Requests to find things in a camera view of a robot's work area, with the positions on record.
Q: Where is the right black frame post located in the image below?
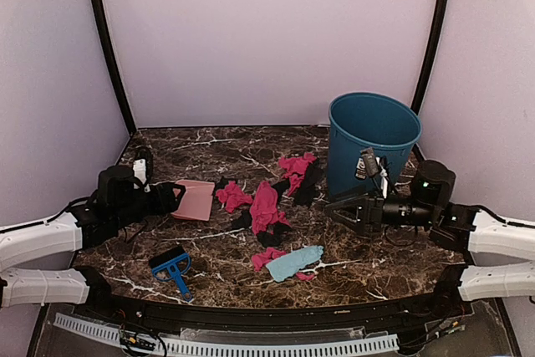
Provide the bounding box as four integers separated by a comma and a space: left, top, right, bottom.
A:
410, 0, 456, 115

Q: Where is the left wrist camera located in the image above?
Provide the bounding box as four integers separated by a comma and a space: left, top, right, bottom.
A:
133, 146, 154, 186

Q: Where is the black frame post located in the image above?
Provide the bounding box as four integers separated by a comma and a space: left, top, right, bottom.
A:
410, 0, 456, 115
90, 0, 137, 136

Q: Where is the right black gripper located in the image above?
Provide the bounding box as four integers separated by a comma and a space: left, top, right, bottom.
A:
325, 184, 438, 236

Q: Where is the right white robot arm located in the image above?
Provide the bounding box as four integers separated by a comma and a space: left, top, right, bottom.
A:
325, 160, 534, 319

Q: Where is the left black frame post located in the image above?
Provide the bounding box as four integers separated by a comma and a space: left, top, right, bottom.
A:
90, 0, 137, 136

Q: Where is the pink paper scrap back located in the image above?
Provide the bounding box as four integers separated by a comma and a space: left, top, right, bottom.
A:
278, 152, 317, 196

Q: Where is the blue hand brush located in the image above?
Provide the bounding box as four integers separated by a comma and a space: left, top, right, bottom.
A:
148, 245, 193, 303

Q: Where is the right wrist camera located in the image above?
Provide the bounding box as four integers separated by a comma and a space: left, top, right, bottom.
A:
360, 147, 398, 199

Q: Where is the black table front rail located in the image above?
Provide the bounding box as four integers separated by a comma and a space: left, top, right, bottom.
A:
74, 282, 473, 334

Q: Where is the blue plastic waste bin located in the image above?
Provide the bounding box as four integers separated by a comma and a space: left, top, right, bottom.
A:
326, 92, 422, 199

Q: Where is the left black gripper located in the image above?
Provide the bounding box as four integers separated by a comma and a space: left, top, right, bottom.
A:
112, 181, 185, 231

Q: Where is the pink paper scrap front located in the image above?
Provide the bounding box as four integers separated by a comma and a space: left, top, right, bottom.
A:
251, 247, 287, 272

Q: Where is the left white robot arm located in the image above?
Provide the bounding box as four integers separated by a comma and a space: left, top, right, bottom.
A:
1, 166, 186, 320

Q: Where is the pink paper scrap left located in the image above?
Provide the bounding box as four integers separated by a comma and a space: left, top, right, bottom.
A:
215, 181, 253, 213

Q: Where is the white slotted cable duct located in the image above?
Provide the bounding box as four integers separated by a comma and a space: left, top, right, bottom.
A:
53, 313, 399, 357

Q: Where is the pink plastic dustpan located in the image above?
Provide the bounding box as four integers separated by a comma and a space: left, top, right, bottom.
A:
171, 180, 215, 222

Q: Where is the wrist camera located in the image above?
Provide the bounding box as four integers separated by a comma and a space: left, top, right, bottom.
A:
133, 146, 154, 186
360, 147, 398, 199

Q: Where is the light blue paper scrap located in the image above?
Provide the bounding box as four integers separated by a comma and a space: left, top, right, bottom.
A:
266, 246, 324, 283

